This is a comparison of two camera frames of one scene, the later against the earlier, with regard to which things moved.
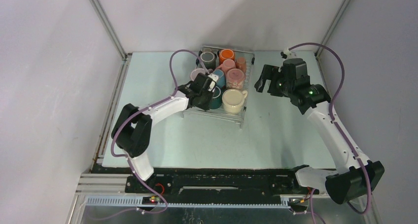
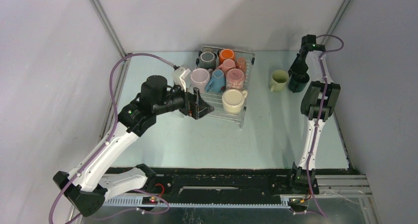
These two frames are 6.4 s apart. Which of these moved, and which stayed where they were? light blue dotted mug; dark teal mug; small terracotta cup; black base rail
Moved: dark teal mug
Stayed: light blue dotted mug; small terracotta cup; black base rail
